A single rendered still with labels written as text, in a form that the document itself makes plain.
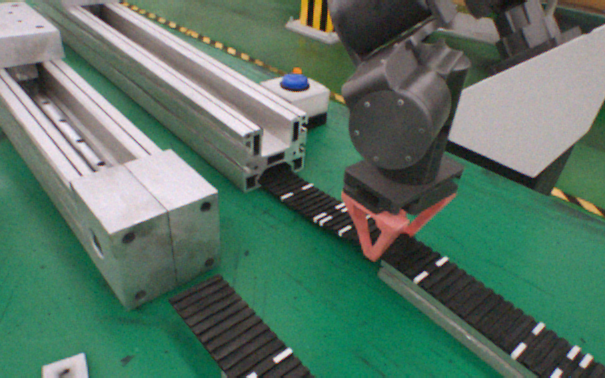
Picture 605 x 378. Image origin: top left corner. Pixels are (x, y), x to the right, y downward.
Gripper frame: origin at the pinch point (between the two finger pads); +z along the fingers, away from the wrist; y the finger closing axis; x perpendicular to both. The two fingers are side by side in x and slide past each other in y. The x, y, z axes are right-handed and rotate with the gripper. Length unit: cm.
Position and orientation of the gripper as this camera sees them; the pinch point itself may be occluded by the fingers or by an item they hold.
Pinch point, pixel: (387, 241)
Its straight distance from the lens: 48.6
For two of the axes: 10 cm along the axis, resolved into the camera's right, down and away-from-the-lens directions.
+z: -0.7, 8.0, 6.0
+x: 6.5, 4.9, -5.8
